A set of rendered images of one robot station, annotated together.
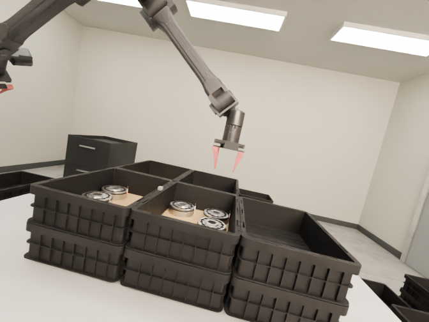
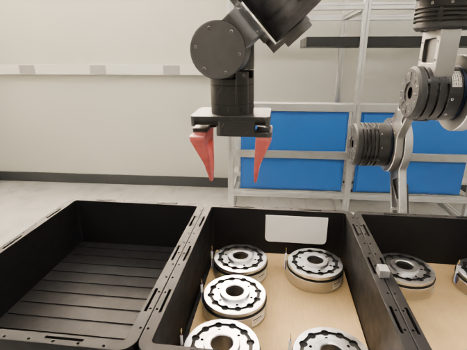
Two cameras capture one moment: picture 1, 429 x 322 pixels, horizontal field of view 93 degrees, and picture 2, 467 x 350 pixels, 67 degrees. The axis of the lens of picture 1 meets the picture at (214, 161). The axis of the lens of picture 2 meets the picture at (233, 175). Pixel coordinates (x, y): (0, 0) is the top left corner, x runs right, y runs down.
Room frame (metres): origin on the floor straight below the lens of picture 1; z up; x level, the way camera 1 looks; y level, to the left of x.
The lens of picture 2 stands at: (1.17, -0.02, 1.22)
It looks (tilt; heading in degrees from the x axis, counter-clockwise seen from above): 18 degrees down; 182
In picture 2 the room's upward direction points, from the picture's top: straight up
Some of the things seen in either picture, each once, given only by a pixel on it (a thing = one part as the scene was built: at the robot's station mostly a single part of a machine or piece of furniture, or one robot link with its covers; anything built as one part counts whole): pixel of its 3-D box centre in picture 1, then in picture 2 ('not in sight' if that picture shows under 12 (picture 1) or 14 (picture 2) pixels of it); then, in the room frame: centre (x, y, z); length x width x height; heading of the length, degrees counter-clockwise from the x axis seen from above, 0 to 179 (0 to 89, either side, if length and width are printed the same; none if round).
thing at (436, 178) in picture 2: not in sight; (411, 154); (-1.17, 1.11, 0.60); 0.72 x 0.03 x 0.56; 87
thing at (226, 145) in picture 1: (232, 158); (220, 148); (0.69, -0.06, 1.10); 0.07 x 0.07 x 0.09; 85
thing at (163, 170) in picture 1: (158, 179); not in sight; (1.12, 0.29, 0.87); 0.40 x 0.30 x 0.11; 175
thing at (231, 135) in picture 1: (231, 136); (232, 97); (0.70, -0.04, 1.17); 0.10 x 0.07 x 0.07; 85
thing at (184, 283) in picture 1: (189, 245); not in sight; (0.70, 0.03, 0.76); 0.40 x 0.30 x 0.12; 175
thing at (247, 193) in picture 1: (250, 211); not in sight; (2.41, -0.56, 0.37); 0.40 x 0.30 x 0.45; 87
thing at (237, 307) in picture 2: (211, 223); (234, 294); (0.69, -0.04, 0.86); 0.10 x 0.10 x 0.01
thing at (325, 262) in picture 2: not in sight; (315, 260); (0.60, 0.11, 0.86); 0.05 x 0.05 x 0.01
